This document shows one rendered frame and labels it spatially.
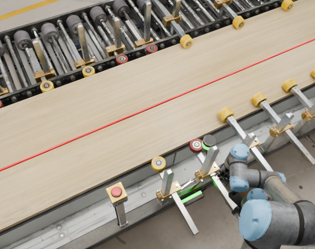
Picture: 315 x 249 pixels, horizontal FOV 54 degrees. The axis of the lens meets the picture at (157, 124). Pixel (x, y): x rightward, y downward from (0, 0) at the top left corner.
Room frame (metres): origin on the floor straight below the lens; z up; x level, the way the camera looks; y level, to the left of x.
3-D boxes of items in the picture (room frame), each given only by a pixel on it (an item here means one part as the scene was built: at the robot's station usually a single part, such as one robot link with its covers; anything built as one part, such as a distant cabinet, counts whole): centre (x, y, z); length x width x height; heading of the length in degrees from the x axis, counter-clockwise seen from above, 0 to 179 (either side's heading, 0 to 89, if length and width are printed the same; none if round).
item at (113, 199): (0.41, 0.14, 1.18); 0.07 x 0.07 x 0.08; 33
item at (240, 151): (0.60, -0.36, 1.29); 0.09 x 0.08 x 0.11; 179
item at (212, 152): (0.68, -0.29, 0.93); 0.03 x 0.03 x 0.48; 33
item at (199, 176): (0.70, -0.30, 0.85); 0.13 x 0.06 x 0.05; 123
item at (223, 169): (0.59, -0.35, 1.13); 0.09 x 0.08 x 0.12; 143
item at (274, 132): (0.97, -0.73, 0.95); 0.13 x 0.06 x 0.05; 123
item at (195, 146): (0.83, -0.24, 0.85); 0.08 x 0.08 x 0.11
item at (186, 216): (0.53, -0.13, 0.84); 0.43 x 0.03 x 0.04; 33
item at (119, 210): (0.41, 0.15, 0.93); 0.05 x 0.04 x 0.45; 123
